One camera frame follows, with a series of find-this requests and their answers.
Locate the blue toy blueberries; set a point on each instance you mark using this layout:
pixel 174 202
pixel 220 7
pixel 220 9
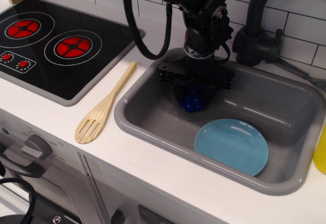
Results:
pixel 193 100

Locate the light blue plate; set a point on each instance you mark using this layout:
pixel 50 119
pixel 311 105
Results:
pixel 234 143

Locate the grey oven door handle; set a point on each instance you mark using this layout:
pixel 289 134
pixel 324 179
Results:
pixel 21 161

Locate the wooden slotted spatula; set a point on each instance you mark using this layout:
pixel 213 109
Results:
pixel 94 122

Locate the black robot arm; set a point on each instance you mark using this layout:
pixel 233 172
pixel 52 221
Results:
pixel 208 27

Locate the black toy stove top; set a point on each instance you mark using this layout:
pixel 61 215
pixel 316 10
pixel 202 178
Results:
pixel 57 52

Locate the grey plastic sink basin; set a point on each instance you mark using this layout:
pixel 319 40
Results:
pixel 288 114

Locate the dark grey faucet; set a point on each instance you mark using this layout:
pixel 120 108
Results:
pixel 251 44

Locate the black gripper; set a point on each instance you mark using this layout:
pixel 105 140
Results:
pixel 189 72

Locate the grey oven knob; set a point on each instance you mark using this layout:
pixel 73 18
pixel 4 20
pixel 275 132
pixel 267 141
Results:
pixel 36 147

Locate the yellow bottle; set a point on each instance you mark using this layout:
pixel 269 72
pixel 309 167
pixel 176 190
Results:
pixel 319 153

